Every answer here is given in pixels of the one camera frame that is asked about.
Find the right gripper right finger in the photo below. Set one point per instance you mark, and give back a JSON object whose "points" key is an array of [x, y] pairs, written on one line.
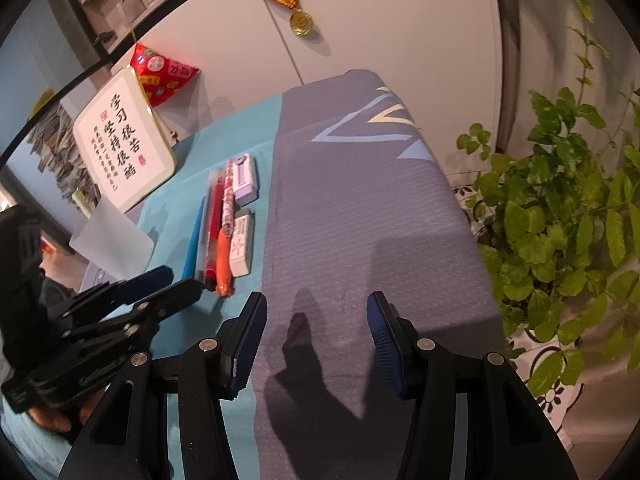
{"points": [[472, 418]]}

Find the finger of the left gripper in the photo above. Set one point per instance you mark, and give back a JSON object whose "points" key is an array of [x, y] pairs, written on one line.
{"points": [[145, 284]]}

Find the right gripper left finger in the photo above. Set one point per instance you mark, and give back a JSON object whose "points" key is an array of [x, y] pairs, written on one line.
{"points": [[126, 435]]}

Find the translucent plastic pen cup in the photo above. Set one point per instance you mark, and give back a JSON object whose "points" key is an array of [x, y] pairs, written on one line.
{"points": [[113, 242]]}

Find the blue pen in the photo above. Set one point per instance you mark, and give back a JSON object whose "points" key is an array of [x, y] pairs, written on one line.
{"points": [[189, 266]]}

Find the orange marker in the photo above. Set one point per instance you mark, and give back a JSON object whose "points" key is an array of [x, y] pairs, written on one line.
{"points": [[223, 270]]}

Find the white eraser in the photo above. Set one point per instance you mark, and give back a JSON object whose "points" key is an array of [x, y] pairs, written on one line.
{"points": [[241, 250]]}

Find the floral patterned pen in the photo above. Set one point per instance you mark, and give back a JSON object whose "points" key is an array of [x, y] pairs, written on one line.
{"points": [[227, 215]]}

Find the red pen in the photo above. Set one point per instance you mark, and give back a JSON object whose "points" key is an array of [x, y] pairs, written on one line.
{"points": [[212, 236]]}

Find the purple white correction tape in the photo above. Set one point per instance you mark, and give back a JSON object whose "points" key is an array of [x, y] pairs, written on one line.
{"points": [[245, 185]]}

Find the clear black gel pen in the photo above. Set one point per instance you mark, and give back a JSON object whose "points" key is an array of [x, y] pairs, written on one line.
{"points": [[202, 242]]}

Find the white patterned plant pot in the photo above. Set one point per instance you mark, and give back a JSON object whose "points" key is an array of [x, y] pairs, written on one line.
{"points": [[526, 352]]}

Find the framed calligraphy sign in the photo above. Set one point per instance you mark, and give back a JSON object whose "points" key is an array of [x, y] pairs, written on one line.
{"points": [[121, 143]]}

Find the stack of papers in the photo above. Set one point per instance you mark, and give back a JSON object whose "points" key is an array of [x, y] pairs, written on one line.
{"points": [[52, 140]]}

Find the red hanging pouch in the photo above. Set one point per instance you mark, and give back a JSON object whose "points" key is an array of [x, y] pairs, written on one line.
{"points": [[159, 76]]}

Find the green potted plant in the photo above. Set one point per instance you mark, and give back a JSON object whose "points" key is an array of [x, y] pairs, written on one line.
{"points": [[559, 227]]}

